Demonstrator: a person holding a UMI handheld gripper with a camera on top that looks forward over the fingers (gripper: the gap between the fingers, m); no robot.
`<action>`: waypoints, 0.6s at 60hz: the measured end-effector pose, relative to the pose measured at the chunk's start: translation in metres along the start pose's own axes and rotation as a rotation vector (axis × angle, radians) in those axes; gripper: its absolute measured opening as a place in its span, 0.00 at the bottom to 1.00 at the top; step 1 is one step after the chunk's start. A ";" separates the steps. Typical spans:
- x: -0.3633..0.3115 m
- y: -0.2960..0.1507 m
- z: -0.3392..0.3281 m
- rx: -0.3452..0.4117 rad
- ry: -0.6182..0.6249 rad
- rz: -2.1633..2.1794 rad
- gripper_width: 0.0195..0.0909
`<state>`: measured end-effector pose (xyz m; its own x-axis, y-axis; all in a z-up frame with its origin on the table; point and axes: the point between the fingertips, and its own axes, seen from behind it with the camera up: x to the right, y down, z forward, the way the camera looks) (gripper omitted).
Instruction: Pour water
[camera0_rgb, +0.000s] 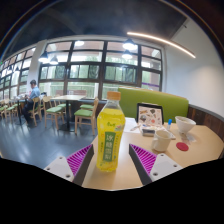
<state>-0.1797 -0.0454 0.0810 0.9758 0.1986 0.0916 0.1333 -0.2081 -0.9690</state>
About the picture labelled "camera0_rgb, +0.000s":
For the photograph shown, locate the green upholstered bench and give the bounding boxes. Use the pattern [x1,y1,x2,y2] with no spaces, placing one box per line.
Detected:
[117,87,190,124]

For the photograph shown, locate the curved linear ceiling light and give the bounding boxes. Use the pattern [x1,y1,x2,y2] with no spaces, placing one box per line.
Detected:
[126,31,197,60]

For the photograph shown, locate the flat round red coaster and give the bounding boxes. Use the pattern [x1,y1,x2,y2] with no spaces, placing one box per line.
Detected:
[175,141,190,153]

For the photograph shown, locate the small dark box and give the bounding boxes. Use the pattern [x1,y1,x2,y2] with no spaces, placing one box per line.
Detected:
[141,126,157,137]

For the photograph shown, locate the white bowl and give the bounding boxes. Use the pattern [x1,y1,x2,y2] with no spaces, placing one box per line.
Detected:
[174,115,197,136]

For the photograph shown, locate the sticker-covered black laptop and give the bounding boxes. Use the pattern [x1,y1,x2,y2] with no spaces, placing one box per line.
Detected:
[135,102,165,127]

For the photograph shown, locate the yellow drink bottle orange cap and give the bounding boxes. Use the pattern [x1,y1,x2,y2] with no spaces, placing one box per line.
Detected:
[96,91,127,173]

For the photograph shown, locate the wooden dining table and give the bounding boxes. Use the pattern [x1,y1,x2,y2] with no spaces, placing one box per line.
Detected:
[50,94,87,133]

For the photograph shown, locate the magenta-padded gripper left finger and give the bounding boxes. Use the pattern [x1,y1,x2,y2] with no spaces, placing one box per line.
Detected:
[43,143,95,187]

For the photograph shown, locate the person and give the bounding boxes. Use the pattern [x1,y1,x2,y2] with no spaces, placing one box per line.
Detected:
[21,79,42,125]

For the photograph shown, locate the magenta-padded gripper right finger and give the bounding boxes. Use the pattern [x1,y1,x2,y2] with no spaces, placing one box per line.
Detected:
[128,143,184,187]

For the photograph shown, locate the white ribbed mug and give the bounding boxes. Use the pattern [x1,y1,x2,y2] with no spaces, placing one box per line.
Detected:
[150,129,175,154]

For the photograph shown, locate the pendant ceiling lamps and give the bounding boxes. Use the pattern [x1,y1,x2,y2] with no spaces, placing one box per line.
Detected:
[37,37,139,66]

